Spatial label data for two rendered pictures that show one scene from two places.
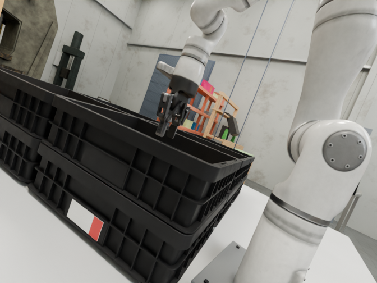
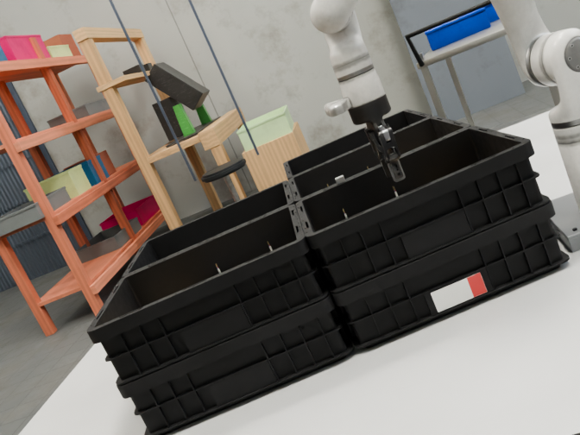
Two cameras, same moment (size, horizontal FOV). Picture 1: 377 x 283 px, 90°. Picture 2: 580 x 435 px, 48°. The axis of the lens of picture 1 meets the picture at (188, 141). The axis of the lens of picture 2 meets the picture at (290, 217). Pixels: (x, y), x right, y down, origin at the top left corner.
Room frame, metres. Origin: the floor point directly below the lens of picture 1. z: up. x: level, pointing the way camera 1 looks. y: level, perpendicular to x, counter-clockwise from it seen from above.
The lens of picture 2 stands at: (-0.55, 0.68, 1.21)
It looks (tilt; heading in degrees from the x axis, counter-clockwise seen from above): 13 degrees down; 340
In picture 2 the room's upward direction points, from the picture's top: 24 degrees counter-clockwise
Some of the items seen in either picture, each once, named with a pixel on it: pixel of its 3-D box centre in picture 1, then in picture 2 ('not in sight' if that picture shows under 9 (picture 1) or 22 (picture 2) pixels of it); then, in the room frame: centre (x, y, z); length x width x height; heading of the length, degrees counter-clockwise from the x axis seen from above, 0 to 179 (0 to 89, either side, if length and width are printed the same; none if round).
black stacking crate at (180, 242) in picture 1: (137, 192); (431, 255); (0.47, 0.08, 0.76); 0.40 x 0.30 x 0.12; 68
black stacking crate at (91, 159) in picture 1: (151, 154); (411, 205); (0.47, 0.08, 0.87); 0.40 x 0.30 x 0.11; 68
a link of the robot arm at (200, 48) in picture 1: (205, 35); (341, 34); (0.51, 0.06, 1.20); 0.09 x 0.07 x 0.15; 141
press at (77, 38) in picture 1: (69, 66); not in sight; (8.10, 5.90, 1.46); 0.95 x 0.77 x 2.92; 57
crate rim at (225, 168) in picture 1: (157, 136); (401, 180); (0.47, 0.08, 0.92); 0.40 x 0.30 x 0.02; 68
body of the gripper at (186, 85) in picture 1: (180, 96); (374, 121); (0.50, 0.06, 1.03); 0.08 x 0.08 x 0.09
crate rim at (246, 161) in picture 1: (198, 142); (372, 159); (0.75, -0.04, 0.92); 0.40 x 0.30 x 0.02; 68
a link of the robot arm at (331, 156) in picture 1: (315, 170); (566, 79); (0.31, -0.21, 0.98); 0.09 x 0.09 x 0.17; 86
